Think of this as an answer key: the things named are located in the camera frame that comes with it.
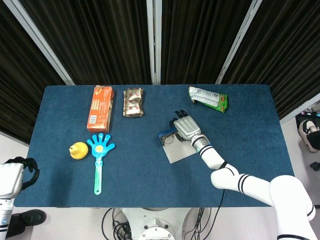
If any green and white snack bag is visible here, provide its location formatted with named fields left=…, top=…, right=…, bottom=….
left=188, top=85, right=229, bottom=114

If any blue rectangular box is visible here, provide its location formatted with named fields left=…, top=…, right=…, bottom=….
left=157, top=126, right=199, bottom=165

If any orange carton box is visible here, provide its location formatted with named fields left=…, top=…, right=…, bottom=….
left=86, top=85, right=115, bottom=133

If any black shoe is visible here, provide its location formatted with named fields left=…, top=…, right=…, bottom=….
left=6, top=209, right=48, bottom=238

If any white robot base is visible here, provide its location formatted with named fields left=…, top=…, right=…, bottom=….
left=119, top=207, right=198, bottom=240

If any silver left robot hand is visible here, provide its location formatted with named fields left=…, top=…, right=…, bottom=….
left=0, top=156, right=41, bottom=199

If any yellow pear toy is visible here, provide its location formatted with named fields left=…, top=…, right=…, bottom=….
left=69, top=141, right=89, bottom=160

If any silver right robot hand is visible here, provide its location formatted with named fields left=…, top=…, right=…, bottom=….
left=169, top=109, right=202, bottom=143

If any beige snack wrapper pack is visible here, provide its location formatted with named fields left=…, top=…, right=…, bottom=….
left=122, top=87, right=145, bottom=118

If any blue hand clapper toy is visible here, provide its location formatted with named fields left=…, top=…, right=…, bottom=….
left=86, top=133, right=116, bottom=196

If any dark ribbed partition panel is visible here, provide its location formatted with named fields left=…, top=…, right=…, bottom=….
left=216, top=0, right=320, bottom=125
left=152, top=0, right=263, bottom=85
left=0, top=0, right=76, bottom=146
left=4, top=0, right=157, bottom=86

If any black cable bundle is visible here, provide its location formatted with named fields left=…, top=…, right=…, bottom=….
left=182, top=207, right=213, bottom=240
left=101, top=207, right=133, bottom=240

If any white and black sneaker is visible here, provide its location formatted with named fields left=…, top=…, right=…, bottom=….
left=298, top=119, right=320, bottom=153

